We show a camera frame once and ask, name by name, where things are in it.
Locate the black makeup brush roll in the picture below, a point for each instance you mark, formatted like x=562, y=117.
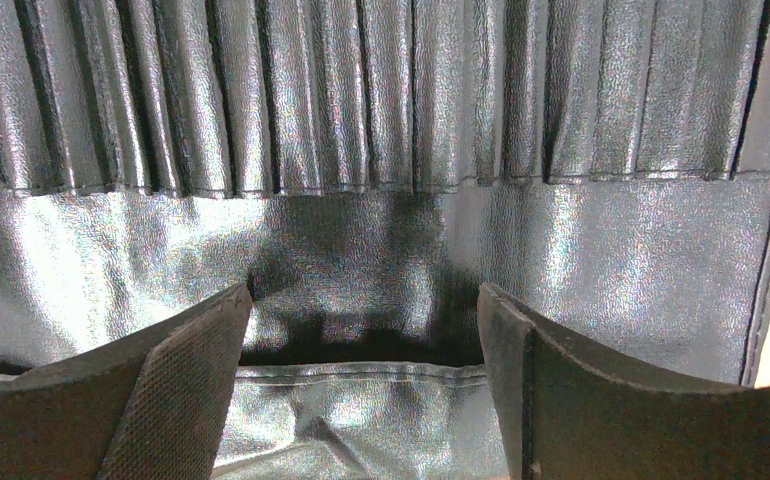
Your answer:
x=363, y=168

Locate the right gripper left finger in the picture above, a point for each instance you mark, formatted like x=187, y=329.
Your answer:
x=151, y=405

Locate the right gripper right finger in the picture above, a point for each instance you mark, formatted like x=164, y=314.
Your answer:
x=569, y=407

